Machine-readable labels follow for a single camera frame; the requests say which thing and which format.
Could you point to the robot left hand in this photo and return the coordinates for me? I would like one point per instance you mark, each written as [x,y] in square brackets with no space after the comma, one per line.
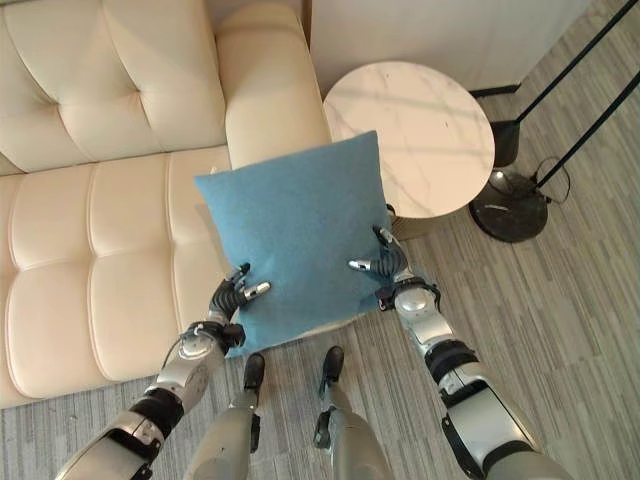
[226,296]

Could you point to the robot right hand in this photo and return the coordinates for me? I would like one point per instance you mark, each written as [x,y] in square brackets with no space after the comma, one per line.
[386,262]

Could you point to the blue square cushion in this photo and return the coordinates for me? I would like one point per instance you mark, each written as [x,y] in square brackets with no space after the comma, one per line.
[294,240]

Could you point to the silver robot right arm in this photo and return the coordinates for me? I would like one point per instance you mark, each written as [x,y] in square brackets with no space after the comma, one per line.
[460,385]

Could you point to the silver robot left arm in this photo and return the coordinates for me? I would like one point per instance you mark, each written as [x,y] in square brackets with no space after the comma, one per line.
[150,405]

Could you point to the cream tufted leather sofa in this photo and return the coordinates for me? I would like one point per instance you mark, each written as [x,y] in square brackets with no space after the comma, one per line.
[120,190]

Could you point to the round white marble side table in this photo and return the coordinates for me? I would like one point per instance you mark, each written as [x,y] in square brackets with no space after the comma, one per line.
[409,137]

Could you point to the silver robot left leg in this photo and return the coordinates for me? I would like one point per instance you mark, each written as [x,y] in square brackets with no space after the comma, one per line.
[227,425]

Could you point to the silver robot leg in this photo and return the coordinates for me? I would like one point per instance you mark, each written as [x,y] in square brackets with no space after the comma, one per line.
[227,425]
[345,425]

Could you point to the black floor lamp base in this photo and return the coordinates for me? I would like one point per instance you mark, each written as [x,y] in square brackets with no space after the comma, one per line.
[508,206]

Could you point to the silver robot right leg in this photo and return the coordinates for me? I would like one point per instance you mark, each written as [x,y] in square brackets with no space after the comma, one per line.
[345,425]

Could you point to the black weighted stand foot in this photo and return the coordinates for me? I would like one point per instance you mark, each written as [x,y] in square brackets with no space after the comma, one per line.
[506,142]

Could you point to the black lamp pole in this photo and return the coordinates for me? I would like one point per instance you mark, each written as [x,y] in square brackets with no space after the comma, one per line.
[590,125]
[580,55]

